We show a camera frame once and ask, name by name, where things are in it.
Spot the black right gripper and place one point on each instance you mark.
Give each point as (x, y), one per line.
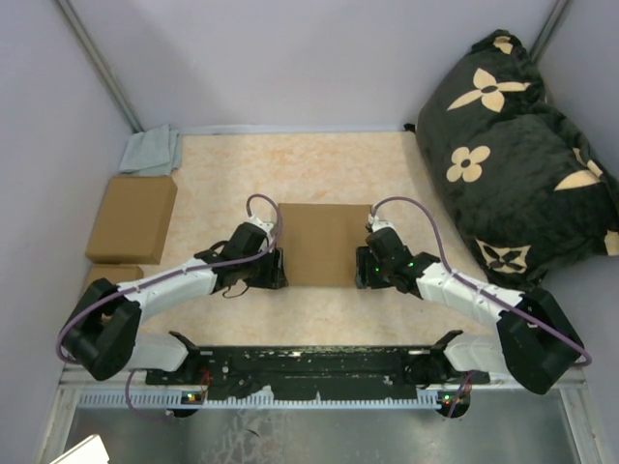
(364, 277)

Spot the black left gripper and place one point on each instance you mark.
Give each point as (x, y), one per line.
(274, 276)

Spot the brown cardboard box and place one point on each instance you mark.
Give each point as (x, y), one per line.
(319, 243)
(114, 273)
(133, 221)

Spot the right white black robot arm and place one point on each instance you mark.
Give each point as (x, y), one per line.
(531, 337)

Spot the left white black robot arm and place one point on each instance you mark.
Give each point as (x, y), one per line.
(102, 334)

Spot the black floral pillow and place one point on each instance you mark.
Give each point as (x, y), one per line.
(520, 181)

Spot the light blue folded cloth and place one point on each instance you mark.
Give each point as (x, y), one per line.
(153, 153)

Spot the white object corner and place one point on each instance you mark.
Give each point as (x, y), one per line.
(89, 451)

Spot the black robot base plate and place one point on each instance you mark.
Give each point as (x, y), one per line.
(331, 372)

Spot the white slotted cable duct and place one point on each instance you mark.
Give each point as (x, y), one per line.
(142, 399)

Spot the aluminium frame rail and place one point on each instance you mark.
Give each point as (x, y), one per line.
(535, 369)

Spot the right aluminium corner post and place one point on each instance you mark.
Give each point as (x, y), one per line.
(556, 16)

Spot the aluminium corner post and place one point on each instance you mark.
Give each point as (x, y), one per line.
(98, 63)
(556, 16)

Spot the left aluminium corner post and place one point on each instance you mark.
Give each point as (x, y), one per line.
(98, 63)

